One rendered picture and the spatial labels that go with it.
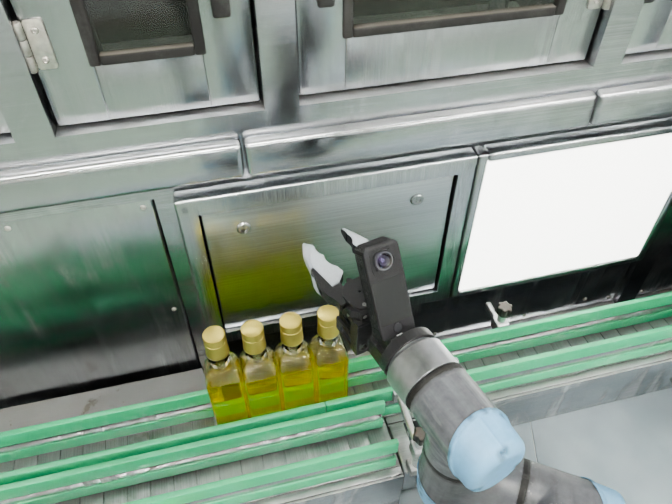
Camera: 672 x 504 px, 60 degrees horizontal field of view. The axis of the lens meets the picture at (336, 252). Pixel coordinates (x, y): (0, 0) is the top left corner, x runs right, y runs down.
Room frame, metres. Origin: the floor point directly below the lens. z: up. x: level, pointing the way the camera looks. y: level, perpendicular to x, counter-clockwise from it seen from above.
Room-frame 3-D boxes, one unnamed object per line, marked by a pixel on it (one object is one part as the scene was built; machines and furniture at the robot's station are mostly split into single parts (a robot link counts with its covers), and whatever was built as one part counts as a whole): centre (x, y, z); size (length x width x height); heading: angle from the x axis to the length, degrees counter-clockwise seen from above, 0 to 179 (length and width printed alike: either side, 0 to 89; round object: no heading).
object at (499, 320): (0.73, -0.31, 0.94); 0.07 x 0.04 x 0.13; 14
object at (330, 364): (0.57, 0.01, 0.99); 0.06 x 0.06 x 0.21; 15
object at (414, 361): (0.37, -0.10, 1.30); 0.08 x 0.05 x 0.08; 119
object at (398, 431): (0.49, -0.12, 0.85); 0.09 x 0.04 x 0.07; 14
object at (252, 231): (0.76, -0.20, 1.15); 0.90 x 0.03 x 0.34; 104
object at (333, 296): (0.48, 0.00, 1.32); 0.09 x 0.05 x 0.02; 42
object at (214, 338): (0.53, 0.18, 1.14); 0.04 x 0.04 x 0.04
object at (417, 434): (0.47, -0.13, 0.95); 0.17 x 0.03 x 0.12; 14
